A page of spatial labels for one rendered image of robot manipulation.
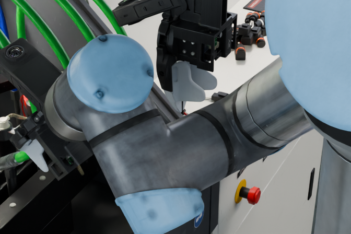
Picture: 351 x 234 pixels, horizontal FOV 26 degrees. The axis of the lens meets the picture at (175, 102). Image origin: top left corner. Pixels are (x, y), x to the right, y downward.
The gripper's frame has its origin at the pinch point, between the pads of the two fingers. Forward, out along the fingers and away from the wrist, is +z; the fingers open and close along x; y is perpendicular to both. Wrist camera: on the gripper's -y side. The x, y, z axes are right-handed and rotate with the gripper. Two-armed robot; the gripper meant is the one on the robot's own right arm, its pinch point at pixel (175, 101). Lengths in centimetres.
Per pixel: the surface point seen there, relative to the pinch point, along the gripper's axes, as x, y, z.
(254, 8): 77, -20, 23
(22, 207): -7.4, -24.2, 23.7
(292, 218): 71, -3, 78
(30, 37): 19.1, -41.1, 9.5
